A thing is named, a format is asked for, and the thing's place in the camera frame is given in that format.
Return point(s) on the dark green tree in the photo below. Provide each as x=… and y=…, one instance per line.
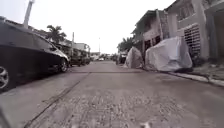
x=126, y=44

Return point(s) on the grey concrete road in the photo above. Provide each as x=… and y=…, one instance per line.
x=110, y=96

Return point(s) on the low building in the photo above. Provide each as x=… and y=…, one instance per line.
x=81, y=46

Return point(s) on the thin utility pole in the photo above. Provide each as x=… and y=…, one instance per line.
x=72, y=43

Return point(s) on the grey two-storey house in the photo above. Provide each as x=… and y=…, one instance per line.
x=150, y=31

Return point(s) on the large grey covered vehicle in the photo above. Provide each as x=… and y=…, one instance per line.
x=168, y=55

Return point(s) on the tall palm tree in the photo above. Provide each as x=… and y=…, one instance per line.
x=55, y=33

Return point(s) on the robot's own part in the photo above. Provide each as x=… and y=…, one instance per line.
x=145, y=125

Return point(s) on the dark car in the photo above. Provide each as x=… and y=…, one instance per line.
x=30, y=53

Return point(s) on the raised concrete kerb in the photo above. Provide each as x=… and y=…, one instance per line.
x=196, y=77

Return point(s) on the house with barred window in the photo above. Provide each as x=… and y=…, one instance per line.
x=195, y=30

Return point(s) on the pale pole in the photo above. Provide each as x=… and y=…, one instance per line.
x=28, y=13

